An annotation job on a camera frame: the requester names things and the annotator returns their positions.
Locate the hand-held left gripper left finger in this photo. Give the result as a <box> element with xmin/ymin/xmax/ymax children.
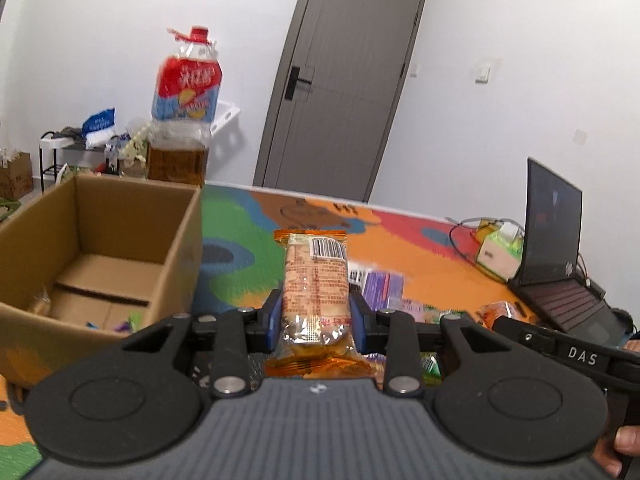
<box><xmin>122</xmin><ymin>289</ymin><xmax>282</xmax><ymax>395</ymax></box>

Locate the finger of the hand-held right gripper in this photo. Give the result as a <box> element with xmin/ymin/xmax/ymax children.
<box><xmin>492</xmin><ymin>316</ymin><xmax>613</xmax><ymax>368</ymax></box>

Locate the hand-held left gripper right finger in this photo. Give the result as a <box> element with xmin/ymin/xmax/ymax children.
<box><xmin>349</xmin><ymin>290</ymin><xmax>506</xmax><ymax>395</ymax></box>

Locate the orange snack packet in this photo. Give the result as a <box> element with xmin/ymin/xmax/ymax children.
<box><xmin>264</xmin><ymin>229</ymin><xmax>376</xmax><ymax>378</ymax></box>

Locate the orange bread packet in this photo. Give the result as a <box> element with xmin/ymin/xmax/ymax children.
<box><xmin>477</xmin><ymin>301</ymin><xmax>526</xmax><ymax>329</ymax></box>

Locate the brown cardboard box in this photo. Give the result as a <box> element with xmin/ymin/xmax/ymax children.
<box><xmin>0</xmin><ymin>174</ymin><xmax>203</xmax><ymax>386</ymax></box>

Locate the pile of snack packets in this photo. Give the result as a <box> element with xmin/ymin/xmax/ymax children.
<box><xmin>30</xmin><ymin>285</ymin><xmax>148</xmax><ymax>335</ymax></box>

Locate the person's right hand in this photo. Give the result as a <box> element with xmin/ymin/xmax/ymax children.
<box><xmin>592</xmin><ymin>425</ymin><xmax>640</xmax><ymax>478</ymax></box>

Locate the purple snack packet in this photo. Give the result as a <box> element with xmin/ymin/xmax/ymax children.
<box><xmin>361</xmin><ymin>270</ymin><xmax>405</xmax><ymax>302</ymax></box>

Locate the pale snack packet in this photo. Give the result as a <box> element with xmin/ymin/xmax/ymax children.
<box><xmin>399</xmin><ymin>297</ymin><xmax>442</xmax><ymax>324</ymax></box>

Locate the green and white tissue box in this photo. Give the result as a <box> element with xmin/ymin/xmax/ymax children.
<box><xmin>475</xmin><ymin>225</ymin><xmax>524</xmax><ymax>281</ymax></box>

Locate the black laptop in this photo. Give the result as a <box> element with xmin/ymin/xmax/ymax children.
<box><xmin>507</xmin><ymin>157</ymin><xmax>633</xmax><ymax>333</ymax></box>

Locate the yellow packet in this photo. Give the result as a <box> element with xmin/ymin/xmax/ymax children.
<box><xmin>476</xmin><ymin>219</ymin><xmax>501</xmax><ymax>244</ymax></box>

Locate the grey door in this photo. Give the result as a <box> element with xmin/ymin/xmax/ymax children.
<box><xmin>253</xmin><ymin>0</ymin><xmax>428</xmax><ymax>204</ymax></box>

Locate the large iced tea bottle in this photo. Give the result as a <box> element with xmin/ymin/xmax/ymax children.
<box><xmin>146</xmin><ymin>25</ymin><xmax>222</xmax><ymax>188</ymax></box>

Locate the black shelf rack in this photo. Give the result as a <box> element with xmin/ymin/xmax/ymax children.
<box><xmin>40</xmin><ymin>130</ymin><xmax>151</xmax><ymax>194</ymax></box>

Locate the blue and white bag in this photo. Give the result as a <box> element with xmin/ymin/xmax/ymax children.
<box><xmin>81</xmin><ymin>107</ymin><xmax>118</xmax><ymax>149</ymax></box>

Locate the small cardboard box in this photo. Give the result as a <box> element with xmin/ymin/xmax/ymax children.
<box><xmin>0</xmin><ymin>152</ymin><xmax>34</xmax><ymax>201</ymax></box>

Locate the black cable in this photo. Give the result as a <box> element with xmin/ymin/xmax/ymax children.
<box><xmin>447</xmin><ymin>216</ymin><xmax>526</xmax><ymax>267</ymax></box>

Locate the white wall rack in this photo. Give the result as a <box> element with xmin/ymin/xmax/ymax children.
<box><xmin>207</xmin><ymin>101</ymin><xmax>240</xmax><ymax>136</ymax></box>

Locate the black door handle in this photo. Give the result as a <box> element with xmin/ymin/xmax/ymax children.
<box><xmin>283</xmin><ymin>66</ymin><xmax>316</xmax><ymax>101</ymax></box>

